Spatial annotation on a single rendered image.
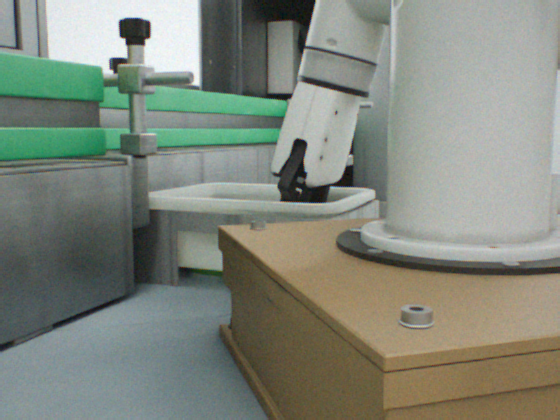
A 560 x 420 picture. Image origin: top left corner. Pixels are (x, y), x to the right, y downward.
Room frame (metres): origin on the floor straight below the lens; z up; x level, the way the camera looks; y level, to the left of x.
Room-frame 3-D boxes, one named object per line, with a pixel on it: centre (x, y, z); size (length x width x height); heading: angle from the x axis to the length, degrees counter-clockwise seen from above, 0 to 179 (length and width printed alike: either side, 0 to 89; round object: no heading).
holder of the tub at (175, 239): (0.66, 0.05, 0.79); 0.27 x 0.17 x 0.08; 67
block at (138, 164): (0.59, 0.18, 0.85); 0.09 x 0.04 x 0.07; 67
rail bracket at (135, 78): (0.59, 0.16, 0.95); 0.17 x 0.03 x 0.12; 67
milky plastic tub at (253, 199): (0.65, 0.03, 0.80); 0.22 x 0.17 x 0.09; 67
